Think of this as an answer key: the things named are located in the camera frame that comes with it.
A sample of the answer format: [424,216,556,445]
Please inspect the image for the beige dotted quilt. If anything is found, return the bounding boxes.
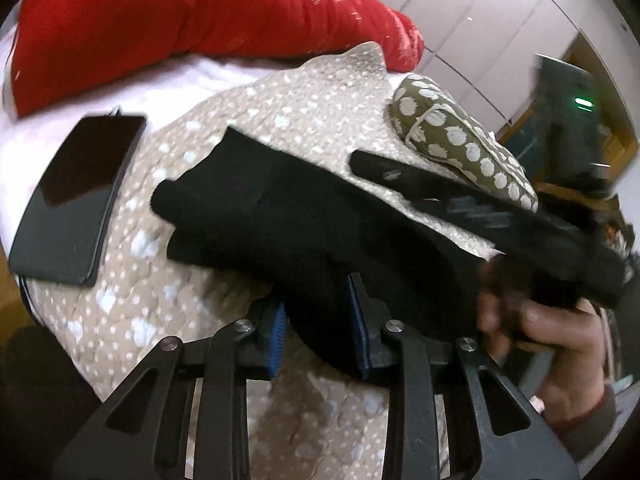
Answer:
[22,41,501,480]

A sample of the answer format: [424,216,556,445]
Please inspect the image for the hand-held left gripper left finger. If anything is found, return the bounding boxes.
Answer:
[50,302,288,480]

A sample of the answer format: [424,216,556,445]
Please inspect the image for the person's right forearm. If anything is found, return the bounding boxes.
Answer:
[542,385,621,463]

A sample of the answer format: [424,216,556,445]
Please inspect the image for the white wardrobe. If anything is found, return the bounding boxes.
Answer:
[300,0,631,141]

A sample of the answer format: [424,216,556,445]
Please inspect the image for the person's right hand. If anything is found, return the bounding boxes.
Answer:
[477,255,608,411]

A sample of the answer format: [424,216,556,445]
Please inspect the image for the black smartphone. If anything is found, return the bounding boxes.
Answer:
[7,114,147,287]

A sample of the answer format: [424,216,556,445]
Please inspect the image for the red pillow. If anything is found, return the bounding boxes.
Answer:
[10,0,426,117]

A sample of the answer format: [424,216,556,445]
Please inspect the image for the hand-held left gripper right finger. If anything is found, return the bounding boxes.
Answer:
[347,272,583,480]

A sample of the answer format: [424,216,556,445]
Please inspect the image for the olive patterned pillow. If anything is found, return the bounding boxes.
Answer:
[385,74,540,213]

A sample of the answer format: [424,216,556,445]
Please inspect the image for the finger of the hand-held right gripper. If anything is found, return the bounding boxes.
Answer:
[349,149,583,263]

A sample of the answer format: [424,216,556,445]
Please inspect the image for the black pants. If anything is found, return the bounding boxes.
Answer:
[150,127,506,376]

